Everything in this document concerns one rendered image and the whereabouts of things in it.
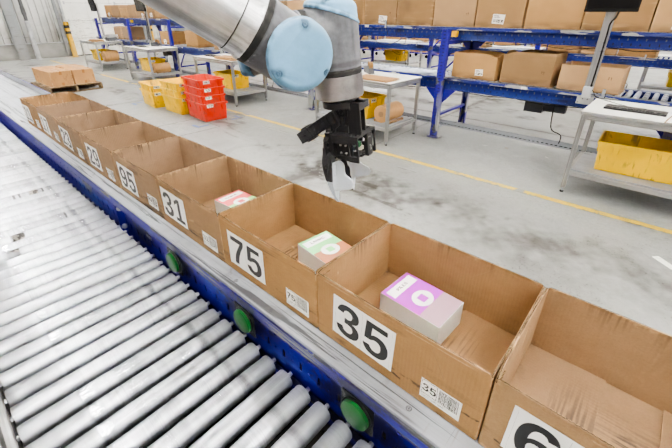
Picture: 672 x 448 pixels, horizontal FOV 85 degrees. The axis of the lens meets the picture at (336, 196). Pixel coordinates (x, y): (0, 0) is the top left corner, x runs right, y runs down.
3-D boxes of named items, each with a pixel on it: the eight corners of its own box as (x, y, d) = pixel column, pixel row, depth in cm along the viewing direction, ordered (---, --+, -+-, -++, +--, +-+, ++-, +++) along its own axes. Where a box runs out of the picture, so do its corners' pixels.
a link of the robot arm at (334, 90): (303, 78, 67) (333, 68, 74) (307, 105, 70) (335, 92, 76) (345, 78, 63) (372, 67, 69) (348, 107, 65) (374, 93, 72)
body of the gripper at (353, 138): (358, 167, 71) (352, 105, 65) (322, 162, 75) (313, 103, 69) (377, 153, 76) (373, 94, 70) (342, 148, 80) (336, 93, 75)
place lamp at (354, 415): (338, 417, 80) (338, 396, 77) (342, 413, 81) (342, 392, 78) (364, 439, 76) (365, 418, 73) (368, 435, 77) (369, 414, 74)
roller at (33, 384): (1, 405, 90) (-8, 391, 88) (196, 295, 125) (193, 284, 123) (5, 418, 87) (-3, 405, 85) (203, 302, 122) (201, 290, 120)
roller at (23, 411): (7, 422, 87) (-2, 409, 84) (206, 304, 121) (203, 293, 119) (12, 437, 84) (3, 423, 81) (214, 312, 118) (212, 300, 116)
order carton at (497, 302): (316, 328, 89) (315, 272, 81) (386, 271, 108) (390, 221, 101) (476, 442, 65) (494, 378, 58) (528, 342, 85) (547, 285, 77)
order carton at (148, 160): (121, 188, 158) (110, 151, 151) (185, 169, 178) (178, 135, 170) (164, 219, 135) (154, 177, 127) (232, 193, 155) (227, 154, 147)
